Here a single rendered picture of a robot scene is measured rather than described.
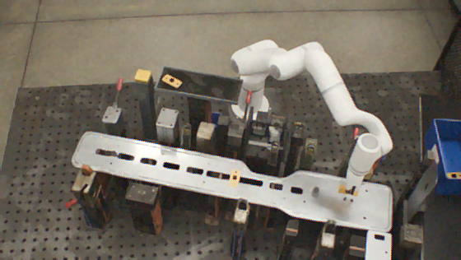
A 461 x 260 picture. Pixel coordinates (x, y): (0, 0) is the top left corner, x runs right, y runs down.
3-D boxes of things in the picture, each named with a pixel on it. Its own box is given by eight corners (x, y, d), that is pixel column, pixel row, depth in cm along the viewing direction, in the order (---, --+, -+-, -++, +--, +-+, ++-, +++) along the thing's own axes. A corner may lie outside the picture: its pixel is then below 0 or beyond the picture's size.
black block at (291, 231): (273, 266, 224) (281, 238, 200) (277, 243, 230) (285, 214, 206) (291, 269, 223) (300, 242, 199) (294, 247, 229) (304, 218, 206)
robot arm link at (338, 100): (350, 80, 192) (386, 151, 190) (317, 95, 187) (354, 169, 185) (361, 72, 184) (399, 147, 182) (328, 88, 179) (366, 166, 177)
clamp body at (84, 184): (84, 232, 231) (65, 192, 202) (95, 204, 239) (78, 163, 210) (105, 237, 230) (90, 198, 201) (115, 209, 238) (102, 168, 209)
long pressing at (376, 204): (66, 170, 216) (65, 169, 215) (85, 129, 229) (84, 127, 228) (391, 234, 202) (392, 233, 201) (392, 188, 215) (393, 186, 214)
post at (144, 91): (142, 140, 262) (132, 82, 226) (146, 128, 266) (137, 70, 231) (156, 142, 261) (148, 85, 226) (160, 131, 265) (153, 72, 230)
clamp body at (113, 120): (110, 165, 252) (97, 122, 223) (117, 147, 259) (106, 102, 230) (128, 169, 251) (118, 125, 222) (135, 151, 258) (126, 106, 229)
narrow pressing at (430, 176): (406, 225, 203) (435, 183, 176) (406, 201, 210) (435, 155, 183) (407, 225, 203) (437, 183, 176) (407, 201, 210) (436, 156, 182)
